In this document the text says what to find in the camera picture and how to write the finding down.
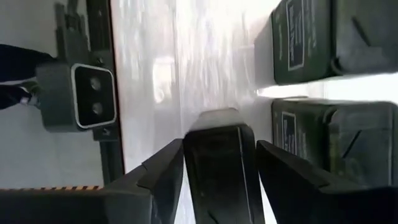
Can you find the person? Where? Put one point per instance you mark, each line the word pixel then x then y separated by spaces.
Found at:
pixel 18 62

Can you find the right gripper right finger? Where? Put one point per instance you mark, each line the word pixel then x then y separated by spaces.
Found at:
pixel 289 186

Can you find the striped hazard tape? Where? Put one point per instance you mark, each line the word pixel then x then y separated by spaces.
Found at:
pixel 62 188

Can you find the grey depth camera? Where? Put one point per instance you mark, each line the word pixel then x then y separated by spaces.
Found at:
pixel 93 96

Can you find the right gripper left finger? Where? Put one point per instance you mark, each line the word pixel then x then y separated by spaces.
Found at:
pixel 161 180

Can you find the clear plastic bin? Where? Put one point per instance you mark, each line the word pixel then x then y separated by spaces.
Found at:
pixel 161 81

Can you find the black pepper tin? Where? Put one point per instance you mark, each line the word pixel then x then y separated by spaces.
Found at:
pixel 357 140
pixel 222 171
pixel 357 40

